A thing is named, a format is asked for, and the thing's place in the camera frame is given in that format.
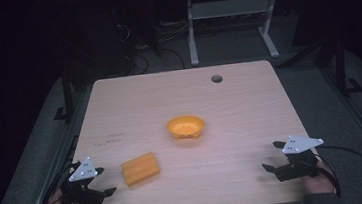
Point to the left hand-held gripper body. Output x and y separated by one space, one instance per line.
81 171

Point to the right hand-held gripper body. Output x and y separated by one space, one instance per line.
298 144

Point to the orange ridged block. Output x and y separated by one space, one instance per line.
140 168

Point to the person's right hand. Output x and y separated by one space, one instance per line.
317 185

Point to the black metal stand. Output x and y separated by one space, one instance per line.
67 93
341 66

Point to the orange bowl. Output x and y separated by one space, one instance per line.
185 127

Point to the aluminium frame rail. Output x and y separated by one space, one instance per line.
361 118
53 168

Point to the white metal table frame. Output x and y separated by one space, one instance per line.
230 8

